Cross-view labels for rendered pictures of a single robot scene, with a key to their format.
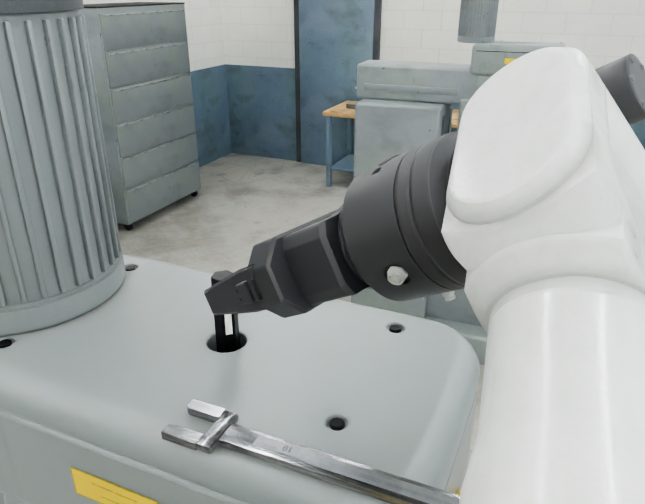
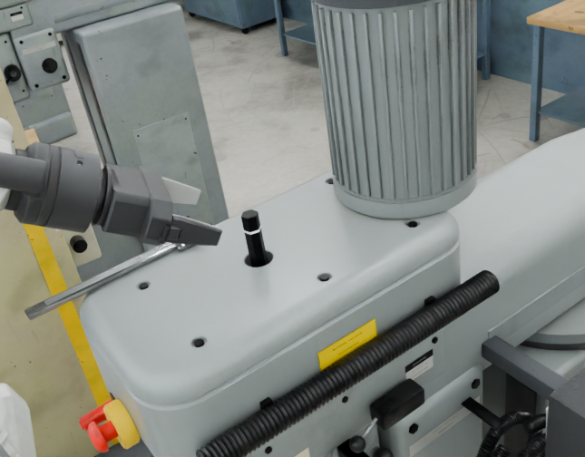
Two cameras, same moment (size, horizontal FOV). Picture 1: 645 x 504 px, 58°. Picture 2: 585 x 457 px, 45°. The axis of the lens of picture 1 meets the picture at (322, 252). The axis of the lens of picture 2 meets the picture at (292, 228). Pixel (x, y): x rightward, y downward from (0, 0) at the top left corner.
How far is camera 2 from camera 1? 1.07 m
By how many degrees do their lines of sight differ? 103
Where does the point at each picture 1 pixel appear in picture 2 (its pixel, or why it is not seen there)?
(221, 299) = (182, 191)
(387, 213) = not seen: hidden behind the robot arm
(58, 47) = (338, 30)
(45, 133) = (330, 80)
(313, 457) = (125, 266)
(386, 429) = (119, 301)
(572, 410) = not seen: outside the picture
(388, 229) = not seen: hidden behind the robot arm
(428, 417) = (108, 320)
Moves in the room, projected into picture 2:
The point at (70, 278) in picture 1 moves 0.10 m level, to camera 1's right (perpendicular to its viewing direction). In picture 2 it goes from (340, 176) to (304, 214)
